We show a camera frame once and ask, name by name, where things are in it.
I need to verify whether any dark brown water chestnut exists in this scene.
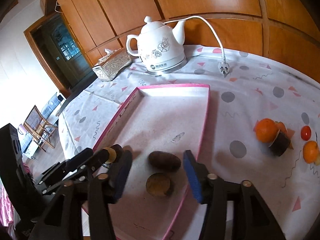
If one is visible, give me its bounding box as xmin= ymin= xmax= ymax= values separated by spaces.
xmin=148 ymin=151 xmax=181 ymax=172

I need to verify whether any dark wooden door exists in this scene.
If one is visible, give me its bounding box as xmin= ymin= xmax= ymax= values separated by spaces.
xmin=24 ymin=12 xmax=96 ymax=98

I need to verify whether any orange tangerine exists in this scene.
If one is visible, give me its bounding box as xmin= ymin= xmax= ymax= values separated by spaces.
xmin=255 ymin=118 xmax=278 ymax=143
xmin=303 ymin=141 xmax=319 ymax=164

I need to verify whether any purple sugarcane chunk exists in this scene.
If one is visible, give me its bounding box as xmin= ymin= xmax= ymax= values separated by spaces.
xmin=268 ymin=130 xmax=291 ymax=157

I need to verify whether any red cherry tomato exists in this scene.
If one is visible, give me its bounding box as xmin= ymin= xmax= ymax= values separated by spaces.
xmin=300 ymin=126 xmax=312 ymax=141

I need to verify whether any patterned white tablecloth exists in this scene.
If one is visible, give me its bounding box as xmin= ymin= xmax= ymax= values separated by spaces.
xmin=59 ymin=46 xmax=319 ymax=239

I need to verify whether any white power cord with plug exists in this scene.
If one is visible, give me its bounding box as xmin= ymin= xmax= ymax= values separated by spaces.
xmin=162 ymin=15 xmax=231 ymax=78

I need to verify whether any pink rimmed white tray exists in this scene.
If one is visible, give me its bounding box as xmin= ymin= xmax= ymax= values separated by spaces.
xmin=93 ymin=83 xmax=210 ymax=239

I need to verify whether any tan longan fruit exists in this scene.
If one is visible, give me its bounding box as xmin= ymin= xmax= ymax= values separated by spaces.
xmin=314 ymin=153 xmax=320 ymax=166

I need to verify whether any rattan wooden chair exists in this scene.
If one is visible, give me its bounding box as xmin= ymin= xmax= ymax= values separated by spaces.
xmin=23 ymin=106 xmax=58 ymax=152

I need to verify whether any white ceramic electric kettle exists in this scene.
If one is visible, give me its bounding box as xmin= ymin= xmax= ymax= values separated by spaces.
xmin=126 ymin=16 xmax=185 ymax=73

